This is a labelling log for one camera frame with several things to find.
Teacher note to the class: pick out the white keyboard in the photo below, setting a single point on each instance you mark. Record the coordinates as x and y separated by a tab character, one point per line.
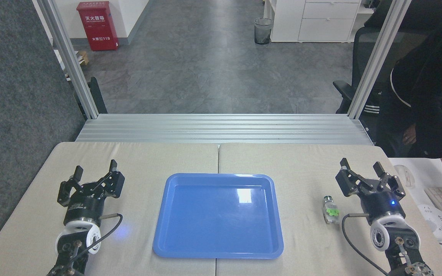
437	197

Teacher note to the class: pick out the white desk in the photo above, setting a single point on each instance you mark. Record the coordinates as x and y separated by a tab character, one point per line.
428	172

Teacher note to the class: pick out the black bracket behind post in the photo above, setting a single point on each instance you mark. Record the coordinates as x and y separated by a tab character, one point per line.
97	96

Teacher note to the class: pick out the beige table pad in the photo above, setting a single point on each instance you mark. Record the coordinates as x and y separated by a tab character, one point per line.
136	161
301	161

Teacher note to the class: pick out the red fire extinguisher box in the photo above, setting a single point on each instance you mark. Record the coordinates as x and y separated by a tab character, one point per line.
98	27

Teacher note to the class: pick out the white power strip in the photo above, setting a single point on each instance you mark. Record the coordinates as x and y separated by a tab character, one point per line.
436	222

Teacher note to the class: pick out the silver aluminium rail platform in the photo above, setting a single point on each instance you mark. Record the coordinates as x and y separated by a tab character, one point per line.
221	128

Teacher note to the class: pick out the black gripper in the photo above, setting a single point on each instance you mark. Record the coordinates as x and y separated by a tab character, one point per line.
86	207
384	207

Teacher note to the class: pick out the person's right hand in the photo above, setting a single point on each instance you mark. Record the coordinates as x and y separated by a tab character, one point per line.
409	135

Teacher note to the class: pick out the switch part with green tab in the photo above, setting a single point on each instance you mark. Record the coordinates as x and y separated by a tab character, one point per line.
330	211

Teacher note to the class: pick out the blue plastic tray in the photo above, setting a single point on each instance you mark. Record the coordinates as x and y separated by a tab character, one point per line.
219	216

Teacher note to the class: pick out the person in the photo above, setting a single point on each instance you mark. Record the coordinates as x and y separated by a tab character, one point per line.
428	92

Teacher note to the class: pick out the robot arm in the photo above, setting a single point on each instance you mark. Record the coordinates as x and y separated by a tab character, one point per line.
76	241
395	239

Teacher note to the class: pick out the white drawer cabinet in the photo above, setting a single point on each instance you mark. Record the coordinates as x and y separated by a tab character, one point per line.
320	21

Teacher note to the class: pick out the white computer mouse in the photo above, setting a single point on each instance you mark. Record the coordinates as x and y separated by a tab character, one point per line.
405	175

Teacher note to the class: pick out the black office chair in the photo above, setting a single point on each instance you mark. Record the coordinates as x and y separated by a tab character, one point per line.
363	53

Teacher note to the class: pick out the silver aluminium post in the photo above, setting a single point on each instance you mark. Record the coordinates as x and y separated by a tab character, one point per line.
69	57
378	57

